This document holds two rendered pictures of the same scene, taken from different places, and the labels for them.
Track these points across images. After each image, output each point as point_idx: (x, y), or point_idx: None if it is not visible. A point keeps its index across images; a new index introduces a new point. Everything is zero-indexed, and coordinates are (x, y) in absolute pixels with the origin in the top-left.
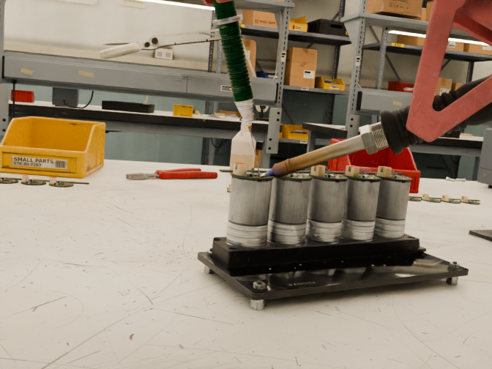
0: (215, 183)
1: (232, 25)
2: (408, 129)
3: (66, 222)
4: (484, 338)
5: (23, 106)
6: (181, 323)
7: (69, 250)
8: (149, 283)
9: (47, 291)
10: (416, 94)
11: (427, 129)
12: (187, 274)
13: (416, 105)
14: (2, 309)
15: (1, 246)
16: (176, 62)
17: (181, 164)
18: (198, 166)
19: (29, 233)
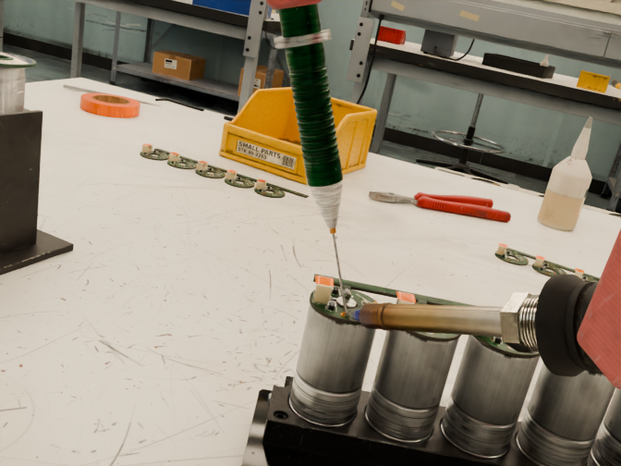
0: (494, 232)
1: (300, 52)
2: (579, 344)
3: (195, 263)
4: None
5: (384, 49)
6: None
7: (138, 316)
8: (157, 420)
9: (17, 389)
10: (604, 277)
11: (615, 362)
12: (231, 420)
13: (602, 300)
14: None
15: (70, 287)
16: (615, 6)
17: (482, 183)
18: (505, 191)
19: (129, 271)
